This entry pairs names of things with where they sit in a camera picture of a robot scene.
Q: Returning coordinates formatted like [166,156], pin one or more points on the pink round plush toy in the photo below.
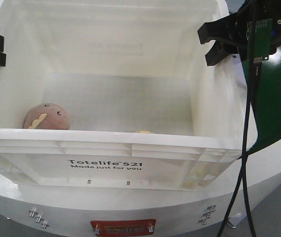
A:
[47,116]

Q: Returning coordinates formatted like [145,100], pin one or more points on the white plastic tote box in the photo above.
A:
[115,63]

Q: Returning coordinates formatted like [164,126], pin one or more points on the yellow round plush toy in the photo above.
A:
[144,132]

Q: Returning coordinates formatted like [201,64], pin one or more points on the green circuit board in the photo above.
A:
[262,40]

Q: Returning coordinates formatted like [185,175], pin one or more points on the white outer conveyor rim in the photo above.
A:
[60,180]

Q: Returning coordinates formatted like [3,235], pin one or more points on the red warning label plate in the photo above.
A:
[129,228]

